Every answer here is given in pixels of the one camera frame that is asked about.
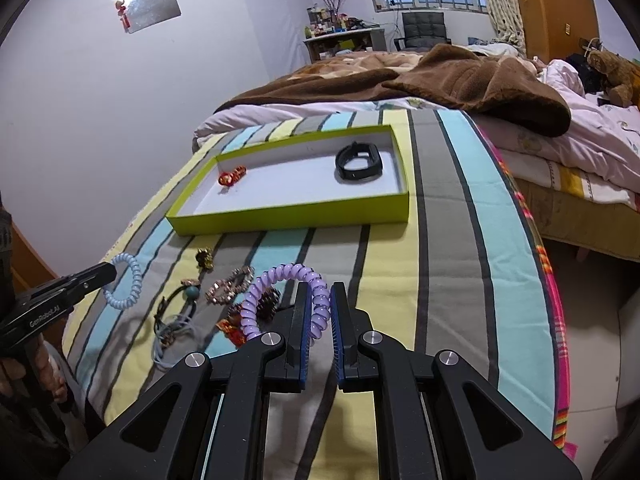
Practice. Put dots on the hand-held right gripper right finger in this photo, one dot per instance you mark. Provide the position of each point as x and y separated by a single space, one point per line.
338 340

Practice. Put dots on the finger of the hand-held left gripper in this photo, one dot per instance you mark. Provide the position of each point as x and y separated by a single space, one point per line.
85 280

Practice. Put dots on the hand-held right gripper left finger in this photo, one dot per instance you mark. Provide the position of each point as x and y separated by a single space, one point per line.
301 340

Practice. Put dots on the bronze flower hair clip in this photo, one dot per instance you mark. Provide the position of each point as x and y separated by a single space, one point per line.
204 258

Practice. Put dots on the green shallow cardboard box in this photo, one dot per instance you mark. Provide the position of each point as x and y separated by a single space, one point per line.
290 180

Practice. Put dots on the person's left hand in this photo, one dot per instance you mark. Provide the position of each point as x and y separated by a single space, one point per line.
52 375

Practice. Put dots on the striped bed sheet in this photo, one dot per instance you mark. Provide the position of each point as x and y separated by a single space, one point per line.
440 260

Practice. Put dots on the black fitness wristband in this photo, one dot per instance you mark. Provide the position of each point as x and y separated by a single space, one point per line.
356 176

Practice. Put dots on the pink plaid bed sheet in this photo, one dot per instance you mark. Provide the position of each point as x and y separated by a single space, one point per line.
562 340

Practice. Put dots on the yellow mattress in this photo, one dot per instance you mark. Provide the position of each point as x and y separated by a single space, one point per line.
575 220

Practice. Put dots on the red hanging ornament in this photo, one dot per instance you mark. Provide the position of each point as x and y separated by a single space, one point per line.
121 12

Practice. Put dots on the brown fleece blanket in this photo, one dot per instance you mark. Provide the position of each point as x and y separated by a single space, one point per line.
475 80

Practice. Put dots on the grey desk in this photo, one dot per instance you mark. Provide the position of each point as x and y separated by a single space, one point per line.
345 42

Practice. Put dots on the cluster of bottles on desk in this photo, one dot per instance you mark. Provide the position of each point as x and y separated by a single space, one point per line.
330 22

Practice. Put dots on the black padded chair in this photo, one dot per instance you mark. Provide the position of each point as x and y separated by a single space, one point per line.
425 27

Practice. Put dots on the black clothing pile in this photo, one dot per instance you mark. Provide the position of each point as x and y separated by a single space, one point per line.
587 77

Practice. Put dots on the patterned curtain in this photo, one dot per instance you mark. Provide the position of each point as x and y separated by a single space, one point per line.
502 5

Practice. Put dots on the brown teddy bear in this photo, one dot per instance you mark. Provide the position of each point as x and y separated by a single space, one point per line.
615 67

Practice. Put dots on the wooden wardrobe panel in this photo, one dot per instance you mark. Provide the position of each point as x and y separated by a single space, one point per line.
550 0

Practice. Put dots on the wooden bed frame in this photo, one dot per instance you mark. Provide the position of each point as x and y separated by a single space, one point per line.
27 255

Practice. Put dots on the silver wall mirror sheet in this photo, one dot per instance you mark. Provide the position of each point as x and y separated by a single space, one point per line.
150 2

